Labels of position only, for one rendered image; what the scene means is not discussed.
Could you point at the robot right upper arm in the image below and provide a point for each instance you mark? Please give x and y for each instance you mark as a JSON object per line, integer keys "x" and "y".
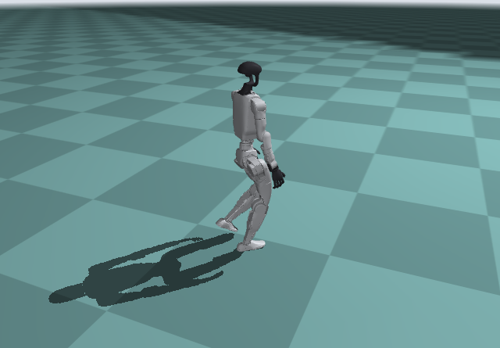
{"x": 258, "y": 107}

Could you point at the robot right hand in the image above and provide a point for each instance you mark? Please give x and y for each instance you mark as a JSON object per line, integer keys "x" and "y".
{"x": 277, "y": 176}

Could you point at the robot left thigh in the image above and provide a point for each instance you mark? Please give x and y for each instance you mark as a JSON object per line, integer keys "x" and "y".
{"x": 253, "y": 190}

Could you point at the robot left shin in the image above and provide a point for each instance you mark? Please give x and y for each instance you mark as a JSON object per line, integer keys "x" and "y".
{"x": 243, "y": 204}

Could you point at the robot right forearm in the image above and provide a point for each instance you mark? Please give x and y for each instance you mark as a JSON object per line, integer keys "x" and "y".
{"x": 269, "y": 157}

